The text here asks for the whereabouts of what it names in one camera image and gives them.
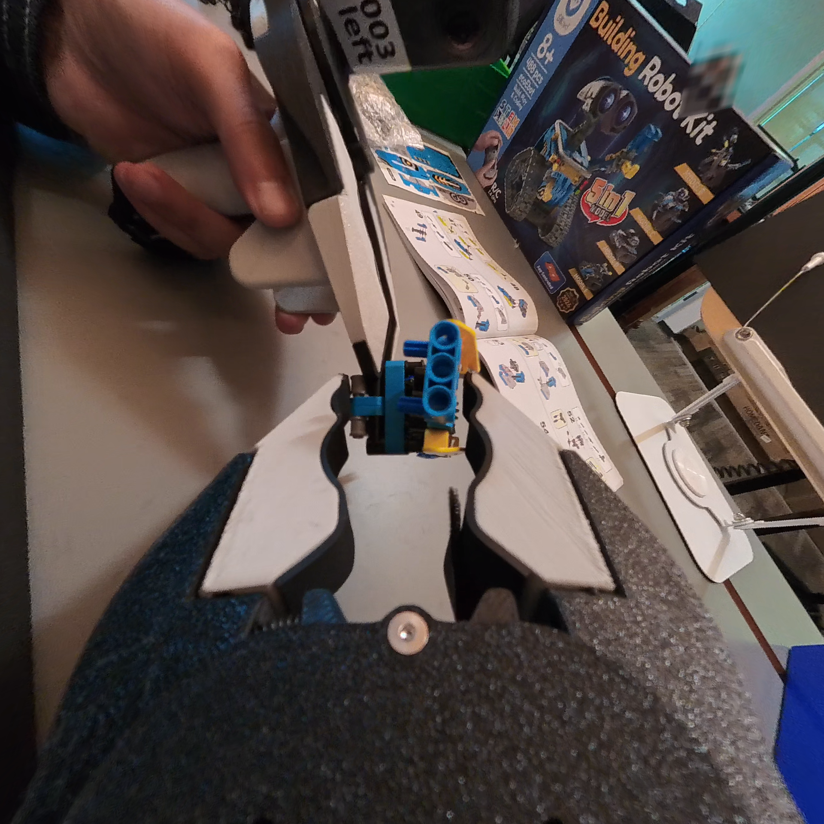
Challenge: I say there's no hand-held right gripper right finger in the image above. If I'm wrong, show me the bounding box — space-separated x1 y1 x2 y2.
448 384 619 596

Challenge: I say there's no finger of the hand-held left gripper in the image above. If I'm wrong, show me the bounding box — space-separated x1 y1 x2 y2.
307 91 396 390

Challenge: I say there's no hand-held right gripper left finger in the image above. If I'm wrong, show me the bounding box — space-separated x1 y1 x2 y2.
200 374 357 600

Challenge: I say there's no black grey gear assembly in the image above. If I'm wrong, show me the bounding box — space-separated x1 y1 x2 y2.
345 361 428 454

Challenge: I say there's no blue yellow brick assembly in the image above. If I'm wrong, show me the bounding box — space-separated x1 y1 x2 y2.
403 322 480 458

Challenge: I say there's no grey desk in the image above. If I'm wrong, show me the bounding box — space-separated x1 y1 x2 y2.
13 129 786 748

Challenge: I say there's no person's left hand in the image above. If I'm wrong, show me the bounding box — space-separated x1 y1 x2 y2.
45 0 342 336

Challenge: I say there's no green box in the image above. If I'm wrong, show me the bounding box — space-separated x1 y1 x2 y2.
380 58 516 149

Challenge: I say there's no blue sticker sheet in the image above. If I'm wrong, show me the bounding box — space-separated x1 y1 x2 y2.
374 142 484 213

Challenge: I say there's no open instruction booklet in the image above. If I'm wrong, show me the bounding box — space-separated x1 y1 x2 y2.
383 194 625 490

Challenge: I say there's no clear plastic parts bag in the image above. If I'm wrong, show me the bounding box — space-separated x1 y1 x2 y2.
348 71 426 149

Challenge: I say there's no dark blue toy box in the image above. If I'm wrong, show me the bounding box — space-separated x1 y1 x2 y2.
467 0 793 323

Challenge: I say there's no blue storage bin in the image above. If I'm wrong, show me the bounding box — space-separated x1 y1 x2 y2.
776 644 824 824

